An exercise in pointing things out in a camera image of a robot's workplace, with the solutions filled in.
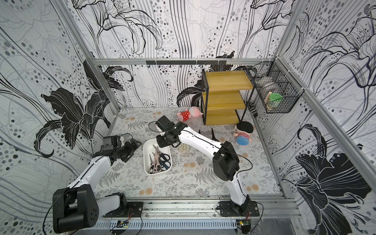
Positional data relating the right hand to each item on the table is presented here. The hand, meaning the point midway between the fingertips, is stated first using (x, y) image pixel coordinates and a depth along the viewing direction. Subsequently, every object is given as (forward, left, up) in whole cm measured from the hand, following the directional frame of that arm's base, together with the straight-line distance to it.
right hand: (162, 141), depth 84 cm
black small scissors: (-8, 0, -12) cm, 15 cm away
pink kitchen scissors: (-11, +4, -11) cm, 16 cm away
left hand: (-2, +14, -5) cm, 15 cm away
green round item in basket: (+16, -63, +18) cm, 68 cm away
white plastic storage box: (+2, +12, -13) cm, 18 cm away
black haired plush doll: (+13, -52, -7) cm, 54 cm away
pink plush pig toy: (+29, -18, -7) cm, 35 cm away
